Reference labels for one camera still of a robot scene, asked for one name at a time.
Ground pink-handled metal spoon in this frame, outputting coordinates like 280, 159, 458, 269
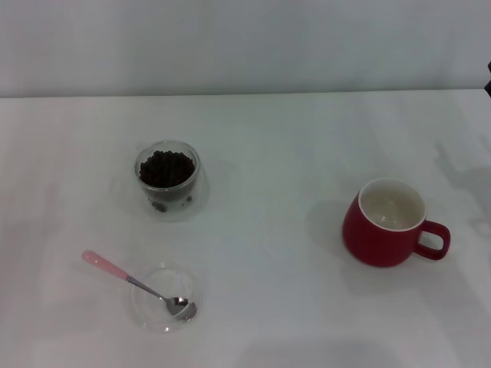
81, 250, 198, 321

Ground clear double-wall glass cup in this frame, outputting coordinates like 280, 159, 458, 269
132, 140, 211, 224

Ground dark coffee beans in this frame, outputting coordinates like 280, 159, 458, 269
138, 149, 194, 189

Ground red ceramic mug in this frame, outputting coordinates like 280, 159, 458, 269
342, 177, 452, 268

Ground clear glass dish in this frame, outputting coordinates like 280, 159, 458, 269
130, 262, 205, 334

